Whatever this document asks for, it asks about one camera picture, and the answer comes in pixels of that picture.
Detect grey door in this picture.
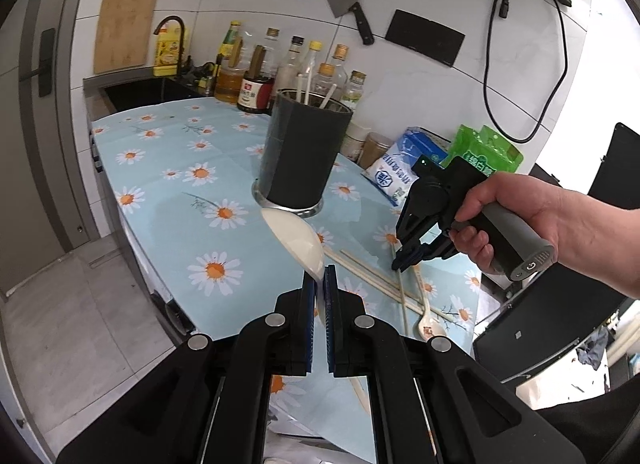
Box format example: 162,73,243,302
0,0,98,295

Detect black wall panel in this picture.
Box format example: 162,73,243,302
385,9,467,68

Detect black sink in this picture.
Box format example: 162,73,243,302
84,66,216,115

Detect clear bottle yellow cap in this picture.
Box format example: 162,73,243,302
304,40,323,95

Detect pale oil bottle gold cap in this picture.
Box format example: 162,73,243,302
341,70,368,114

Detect black appliance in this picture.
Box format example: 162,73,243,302
472,279,640,385

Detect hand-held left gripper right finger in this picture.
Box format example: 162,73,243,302
324,266,586,464

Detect yellow oil jug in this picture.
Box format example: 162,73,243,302
153,26,183,77

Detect black flat panel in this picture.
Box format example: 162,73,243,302
587,121,640,210

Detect green label oil bottle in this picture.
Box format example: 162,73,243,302
214,20,247,104

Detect blue grey cloth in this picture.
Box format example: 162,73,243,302
575,329,611,370

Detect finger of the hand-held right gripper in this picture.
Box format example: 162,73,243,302
391,239,416,272
400,244,456,272

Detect green sugar bag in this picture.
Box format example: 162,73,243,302
442,124,525,180

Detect clear bottle silver cap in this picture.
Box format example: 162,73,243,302
262,27,282,82

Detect black door lock handle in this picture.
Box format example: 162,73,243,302
31,28,56,97

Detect group of beige chopsticks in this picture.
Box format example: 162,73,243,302
325,249,460,325

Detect white soup spoon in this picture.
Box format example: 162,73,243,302
411,264,447,342

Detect cream plastic spoon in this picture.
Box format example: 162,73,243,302
261,208,326,295

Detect tall clear bottle gold cap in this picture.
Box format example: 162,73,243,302
327,44,350,90

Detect person's right hand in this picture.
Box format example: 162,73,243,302
448,175,573,275

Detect wooden cutting board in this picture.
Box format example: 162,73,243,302
93,0,160,75

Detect daisy printed tablecloth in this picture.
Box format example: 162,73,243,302
90,96,483,445

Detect red label soy sauce bottle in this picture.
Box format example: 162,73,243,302
236,45,275,113

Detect thick black power cable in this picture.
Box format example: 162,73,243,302
482,0,573,145

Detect black cylindrical utensil holder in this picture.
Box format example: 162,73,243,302
251,88,354,217

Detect person's dark trousers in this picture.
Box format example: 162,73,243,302
537,379,640,464

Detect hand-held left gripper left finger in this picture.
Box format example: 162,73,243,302
55,271,317,464

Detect person's right forearm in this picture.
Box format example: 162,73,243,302
552,186,640,302

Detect dark curved faucet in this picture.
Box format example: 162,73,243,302
152,15,188,75

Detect clear bottle black cap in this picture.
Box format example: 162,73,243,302
277,35,307,92

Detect blue white salt bag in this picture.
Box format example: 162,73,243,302
365,126,451,207

